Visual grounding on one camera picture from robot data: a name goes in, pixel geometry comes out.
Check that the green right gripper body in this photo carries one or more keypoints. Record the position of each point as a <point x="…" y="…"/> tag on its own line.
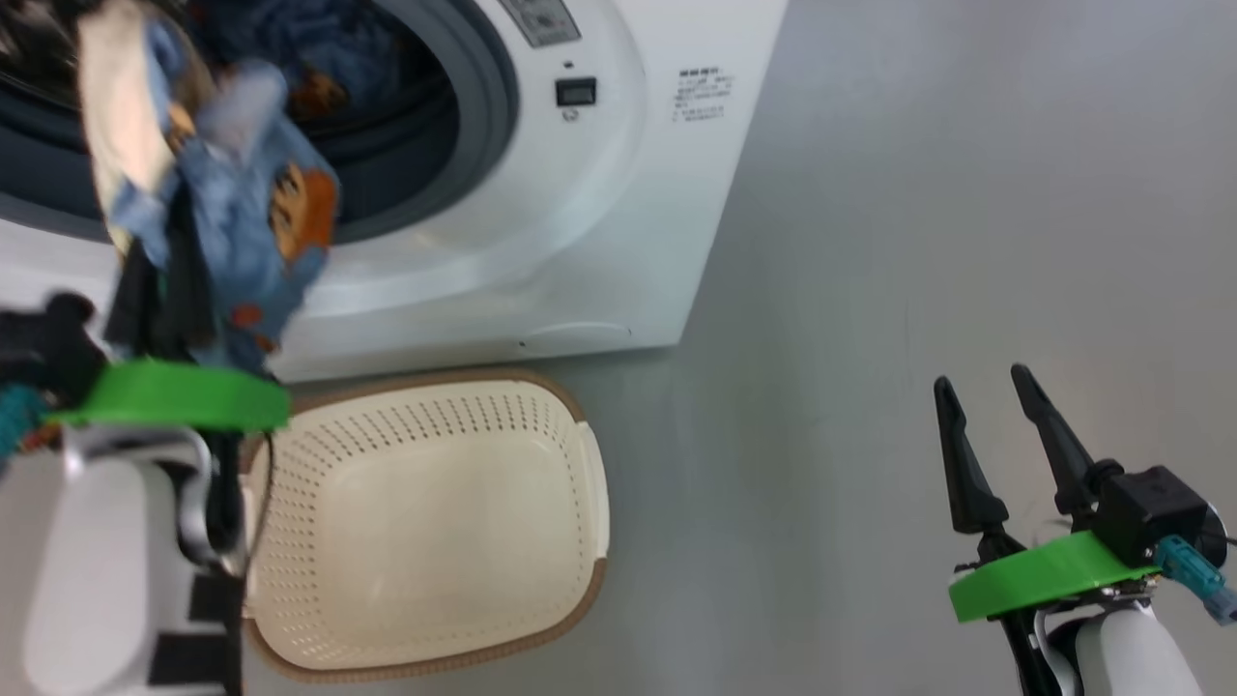
<point x="1044" y="580"/>

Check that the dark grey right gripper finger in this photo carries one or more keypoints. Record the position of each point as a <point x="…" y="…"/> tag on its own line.
<point x="1053" y="445"/>
<point x="962" y="474"/>

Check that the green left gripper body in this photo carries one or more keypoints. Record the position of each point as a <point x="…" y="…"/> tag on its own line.
<point x="174" y="396"/>

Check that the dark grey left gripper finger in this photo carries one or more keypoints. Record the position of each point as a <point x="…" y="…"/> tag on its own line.
<point x="191" y="300"/>
<point x="135" y="309"/>

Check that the blue bear-print garment cream lining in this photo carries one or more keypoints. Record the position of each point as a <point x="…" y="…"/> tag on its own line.
<point x="242" y="213"/>

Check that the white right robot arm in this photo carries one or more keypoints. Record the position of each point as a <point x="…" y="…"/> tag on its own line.
<point x="1121" y="657"/>

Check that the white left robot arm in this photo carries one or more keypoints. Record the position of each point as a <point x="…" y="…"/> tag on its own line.
<point x="97" y="570"/>

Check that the cream perforated laundry basket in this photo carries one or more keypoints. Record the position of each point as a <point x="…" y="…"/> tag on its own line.
<point x="435" y="522"/>

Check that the grey rubber door gasket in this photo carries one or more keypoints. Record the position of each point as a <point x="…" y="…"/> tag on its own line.
<point x="483" y="116"/>

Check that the white front-load washing machine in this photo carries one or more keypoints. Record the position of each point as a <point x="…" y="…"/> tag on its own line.
<point x="599" y="242"/>

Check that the black door latch socket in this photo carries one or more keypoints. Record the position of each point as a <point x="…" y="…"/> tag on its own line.
<point x="575" y="92"/>

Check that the round white filter cover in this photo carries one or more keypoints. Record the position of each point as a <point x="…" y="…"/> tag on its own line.
<point x="580" y="333"/>

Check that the grey warning sticker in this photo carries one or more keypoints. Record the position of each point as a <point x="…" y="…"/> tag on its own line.
<point x="541" y="19"/>

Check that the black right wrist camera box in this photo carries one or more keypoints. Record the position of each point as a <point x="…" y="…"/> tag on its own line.
<point x="1155" y="512"/>

